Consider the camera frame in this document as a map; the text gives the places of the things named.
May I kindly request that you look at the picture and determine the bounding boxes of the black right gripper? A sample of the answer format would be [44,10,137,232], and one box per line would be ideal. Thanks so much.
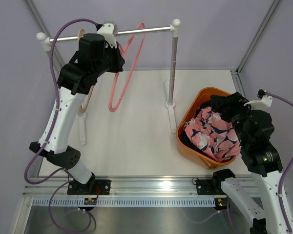
[210,91,257,146]

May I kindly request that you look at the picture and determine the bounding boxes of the pink plastic hanger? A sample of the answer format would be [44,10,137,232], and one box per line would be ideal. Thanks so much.
[108,22,147,113]

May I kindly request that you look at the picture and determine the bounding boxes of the pink shark print shorts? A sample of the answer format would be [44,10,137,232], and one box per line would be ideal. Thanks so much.
[183,106,241,162]

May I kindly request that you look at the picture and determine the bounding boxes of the beige wooden hanger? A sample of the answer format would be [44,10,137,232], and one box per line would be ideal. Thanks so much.
[77,29,94,113]

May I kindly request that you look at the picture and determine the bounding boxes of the navy blue shorts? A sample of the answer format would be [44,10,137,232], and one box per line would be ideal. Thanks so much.
[178,101,211,153]

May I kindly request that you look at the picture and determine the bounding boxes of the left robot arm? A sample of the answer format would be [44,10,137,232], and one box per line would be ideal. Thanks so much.
[29,33,125,195]

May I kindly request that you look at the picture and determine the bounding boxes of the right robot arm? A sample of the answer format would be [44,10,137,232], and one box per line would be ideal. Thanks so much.
[210,89,293,234]

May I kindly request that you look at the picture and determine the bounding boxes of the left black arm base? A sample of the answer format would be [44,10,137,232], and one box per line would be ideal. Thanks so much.
[67,179,111,195]

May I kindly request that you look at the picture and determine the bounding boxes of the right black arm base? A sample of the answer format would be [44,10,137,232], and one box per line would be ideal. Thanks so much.
[192,178,225,195]

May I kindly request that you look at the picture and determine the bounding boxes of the orange plastic basket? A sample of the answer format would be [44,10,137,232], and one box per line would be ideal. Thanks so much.
[175,87,237,170]

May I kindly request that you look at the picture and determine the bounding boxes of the white clothes rack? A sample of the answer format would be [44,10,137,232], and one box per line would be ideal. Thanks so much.
[36,23,177,145]

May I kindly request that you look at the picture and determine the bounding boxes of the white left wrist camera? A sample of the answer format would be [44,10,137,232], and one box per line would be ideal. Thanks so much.
[97,21,118,49]

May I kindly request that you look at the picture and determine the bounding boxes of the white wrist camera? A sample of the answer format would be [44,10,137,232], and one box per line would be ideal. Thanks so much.
[244,89,272,110]
[97,21,118,49]

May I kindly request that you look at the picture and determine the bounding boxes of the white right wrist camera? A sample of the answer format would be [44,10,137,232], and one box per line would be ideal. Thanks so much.
[244,89,272,110]

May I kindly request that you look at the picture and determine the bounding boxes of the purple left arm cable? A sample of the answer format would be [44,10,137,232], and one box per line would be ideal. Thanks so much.
[23,18,100,231]

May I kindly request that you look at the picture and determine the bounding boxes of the aluminium rail with cable duct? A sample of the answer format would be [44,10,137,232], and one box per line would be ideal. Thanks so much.
[21,175,288,208]

